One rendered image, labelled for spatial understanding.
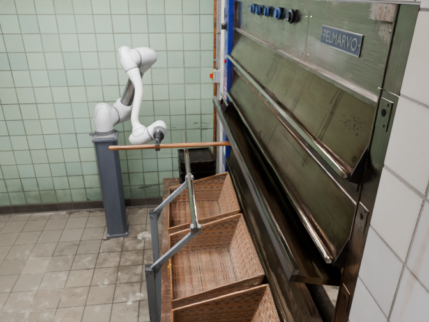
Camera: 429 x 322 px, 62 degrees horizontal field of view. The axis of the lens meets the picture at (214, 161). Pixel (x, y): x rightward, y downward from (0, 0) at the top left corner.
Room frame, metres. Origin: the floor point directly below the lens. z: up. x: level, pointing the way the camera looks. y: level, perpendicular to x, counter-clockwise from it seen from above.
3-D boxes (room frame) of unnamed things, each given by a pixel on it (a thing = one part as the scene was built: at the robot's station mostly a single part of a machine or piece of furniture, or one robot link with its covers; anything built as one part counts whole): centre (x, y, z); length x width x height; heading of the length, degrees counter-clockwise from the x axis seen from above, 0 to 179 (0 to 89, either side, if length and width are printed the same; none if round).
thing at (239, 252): (1.61, 0.02, 0.72); 0.56 x 0.49 x 0.28; 8
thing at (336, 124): (1.65, -0.25, 1.80); 1.79 x 0.11 x 0.19; 7
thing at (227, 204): (2.20, 0.09, 0.72); 0.56 x 0.49 x 0.28; 6
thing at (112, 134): (2.87, 0.96, 1.03); 0.22 x 0.18 x 0.06; 101
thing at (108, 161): (2.88, 0.94, 0.50); 0.21 x 0.21 x 1.00; 11
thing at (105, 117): (2.89, 0.93, 1.17); 0.18 x 0.16 x 0.22; 142
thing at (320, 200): (1.65, -0.25, 1.54); 1.79 x 0.11 x 0.19; 7
